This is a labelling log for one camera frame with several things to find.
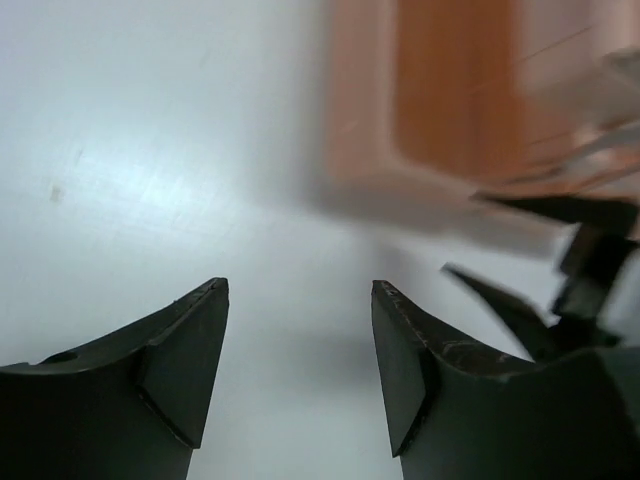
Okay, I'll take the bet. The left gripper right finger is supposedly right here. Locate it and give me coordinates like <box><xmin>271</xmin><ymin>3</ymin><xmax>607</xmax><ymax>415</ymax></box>
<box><xmin>371</xmin><ymin>280</ymin><xmax>639</xmax><ymax>479</ymax></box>

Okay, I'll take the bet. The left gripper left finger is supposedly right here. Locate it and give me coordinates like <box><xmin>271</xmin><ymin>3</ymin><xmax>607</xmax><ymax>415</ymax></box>
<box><xmin>1</xmin><ymin>278</ymin><xmax>229</xmax><ymax>479</ymax></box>

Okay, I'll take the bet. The pink plastic tool box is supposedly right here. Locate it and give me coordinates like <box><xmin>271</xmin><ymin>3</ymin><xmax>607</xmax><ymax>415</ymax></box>
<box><xmin>314</xmin><ymin>1</ymin><xmax>639</xmax><ymax>255</ymax></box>

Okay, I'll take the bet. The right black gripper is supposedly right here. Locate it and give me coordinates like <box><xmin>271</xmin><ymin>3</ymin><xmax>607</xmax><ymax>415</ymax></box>
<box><xmin>442</xmin><ymin>194</ymin><xmax>639</xmax><ymax>362</ymax></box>

